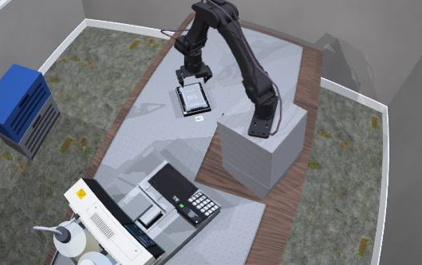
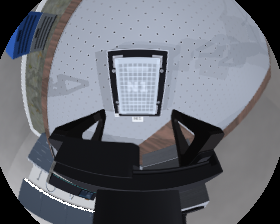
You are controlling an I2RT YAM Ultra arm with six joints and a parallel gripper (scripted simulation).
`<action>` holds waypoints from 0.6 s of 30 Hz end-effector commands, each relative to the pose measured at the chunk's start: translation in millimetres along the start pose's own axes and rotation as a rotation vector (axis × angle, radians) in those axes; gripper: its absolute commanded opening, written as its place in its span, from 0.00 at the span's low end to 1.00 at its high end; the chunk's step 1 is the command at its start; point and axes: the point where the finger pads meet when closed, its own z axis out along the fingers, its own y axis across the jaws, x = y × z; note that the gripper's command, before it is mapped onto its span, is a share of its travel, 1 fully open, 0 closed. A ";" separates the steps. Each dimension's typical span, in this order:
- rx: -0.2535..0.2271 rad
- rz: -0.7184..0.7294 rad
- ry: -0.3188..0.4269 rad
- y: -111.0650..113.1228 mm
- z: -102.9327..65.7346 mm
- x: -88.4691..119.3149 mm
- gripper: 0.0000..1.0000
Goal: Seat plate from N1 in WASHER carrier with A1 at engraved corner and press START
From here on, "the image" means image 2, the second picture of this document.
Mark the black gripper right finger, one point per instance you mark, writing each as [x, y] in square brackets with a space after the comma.
[207, 136]

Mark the white multiwell plate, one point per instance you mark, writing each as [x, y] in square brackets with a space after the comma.
[135, 71]

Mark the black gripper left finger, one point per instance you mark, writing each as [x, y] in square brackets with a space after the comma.
[77, 127]

